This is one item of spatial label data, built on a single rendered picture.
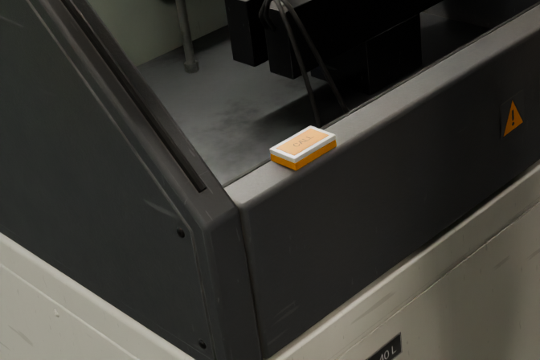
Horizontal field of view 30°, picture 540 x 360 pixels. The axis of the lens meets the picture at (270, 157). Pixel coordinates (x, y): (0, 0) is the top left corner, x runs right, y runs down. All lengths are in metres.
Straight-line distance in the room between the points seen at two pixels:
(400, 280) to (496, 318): 0.21
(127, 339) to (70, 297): 0.10
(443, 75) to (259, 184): 0.24
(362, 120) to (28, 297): 0.46
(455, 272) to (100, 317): 0.36
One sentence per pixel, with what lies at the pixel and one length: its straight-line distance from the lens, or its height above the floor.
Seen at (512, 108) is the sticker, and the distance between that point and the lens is 1.06.
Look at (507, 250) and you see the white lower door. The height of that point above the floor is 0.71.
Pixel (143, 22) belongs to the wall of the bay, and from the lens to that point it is 1.37.
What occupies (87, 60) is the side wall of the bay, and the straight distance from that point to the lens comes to 0.81.
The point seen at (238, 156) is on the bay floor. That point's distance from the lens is 1.11.
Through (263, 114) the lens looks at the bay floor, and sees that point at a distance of 1.19.
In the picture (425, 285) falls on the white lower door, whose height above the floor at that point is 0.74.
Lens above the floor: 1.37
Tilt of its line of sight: 29 degrees down
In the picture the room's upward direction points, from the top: 8 degrees counter-clockwise
